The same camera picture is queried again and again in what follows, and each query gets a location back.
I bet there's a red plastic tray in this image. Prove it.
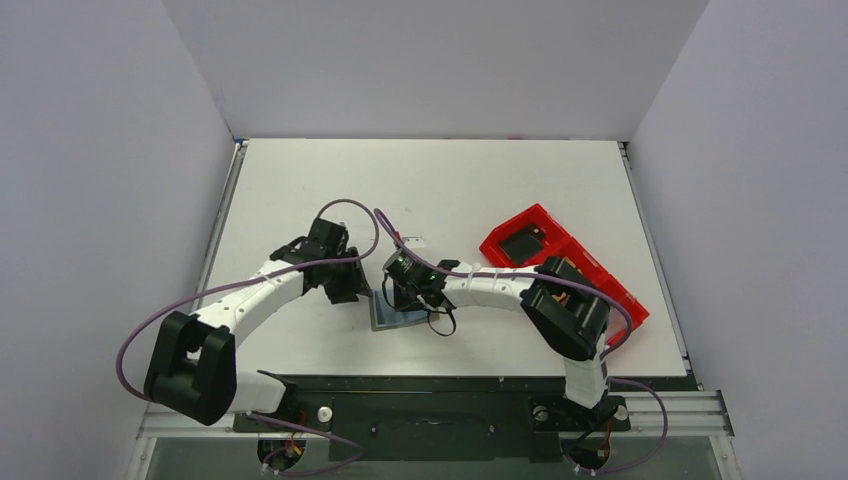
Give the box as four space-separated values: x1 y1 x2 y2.
479 203 650 330

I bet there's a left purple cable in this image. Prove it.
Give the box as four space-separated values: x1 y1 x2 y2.
115 198 382 404

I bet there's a purple cable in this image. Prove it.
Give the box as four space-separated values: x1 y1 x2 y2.
374 208 669 477
115 198 382 404

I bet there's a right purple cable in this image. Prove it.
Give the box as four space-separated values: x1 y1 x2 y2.
374 208 669 477

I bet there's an aluminium frame rail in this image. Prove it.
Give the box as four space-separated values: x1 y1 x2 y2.
137 391 733 439

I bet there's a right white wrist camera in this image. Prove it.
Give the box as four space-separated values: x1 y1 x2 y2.
402 236 426 248

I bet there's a black wallet in tray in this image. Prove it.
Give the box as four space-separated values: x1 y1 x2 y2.
498 224 545 266

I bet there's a black loop cable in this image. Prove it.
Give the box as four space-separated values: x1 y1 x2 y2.
427 307 458 338

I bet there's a grey card holder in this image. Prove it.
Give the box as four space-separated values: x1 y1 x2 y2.
369 290 427 332

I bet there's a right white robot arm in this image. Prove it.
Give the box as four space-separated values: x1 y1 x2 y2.
383 250 611 427

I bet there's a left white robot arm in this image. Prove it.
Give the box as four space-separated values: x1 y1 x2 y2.
143 218 370 430

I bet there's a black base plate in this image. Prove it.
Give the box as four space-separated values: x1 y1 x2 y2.
231 370 697 464

